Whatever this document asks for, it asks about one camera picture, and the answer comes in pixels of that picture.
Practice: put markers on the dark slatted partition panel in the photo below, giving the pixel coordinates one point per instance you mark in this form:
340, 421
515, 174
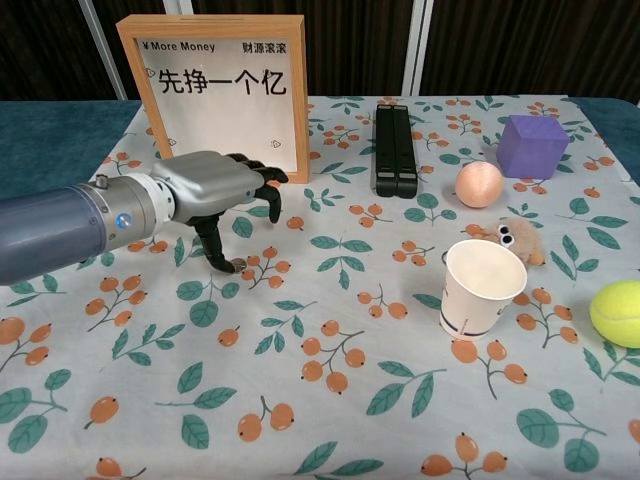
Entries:
355, 50
40, 50
525, 50

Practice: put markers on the wooden coin box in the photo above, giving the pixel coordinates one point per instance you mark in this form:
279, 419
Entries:
299, 100

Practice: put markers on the purple foam cube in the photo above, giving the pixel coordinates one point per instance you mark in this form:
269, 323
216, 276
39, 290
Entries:
530, 150

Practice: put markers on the teal table cover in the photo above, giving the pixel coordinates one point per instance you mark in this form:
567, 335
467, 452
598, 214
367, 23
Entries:
50, 140

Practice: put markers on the white paper cup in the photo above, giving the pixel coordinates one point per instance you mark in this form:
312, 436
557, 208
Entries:
475, 300

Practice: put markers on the peach coloured ball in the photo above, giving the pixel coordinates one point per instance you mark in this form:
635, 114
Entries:
479, 185

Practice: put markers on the yellow tennis ball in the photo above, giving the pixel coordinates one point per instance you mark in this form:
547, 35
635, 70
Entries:
617, 312

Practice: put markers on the black rectangular bar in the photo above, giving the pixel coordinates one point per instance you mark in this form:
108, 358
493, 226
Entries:
395, 150

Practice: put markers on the silver coin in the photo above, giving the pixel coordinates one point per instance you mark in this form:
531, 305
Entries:
240, 263

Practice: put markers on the floral printed tablecloth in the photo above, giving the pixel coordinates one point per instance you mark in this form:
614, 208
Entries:
320, 310

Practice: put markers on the white partition post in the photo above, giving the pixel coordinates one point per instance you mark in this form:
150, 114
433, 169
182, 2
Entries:
105, 50
417, 50

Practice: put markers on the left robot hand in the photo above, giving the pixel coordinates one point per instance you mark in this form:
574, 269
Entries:
210, 185

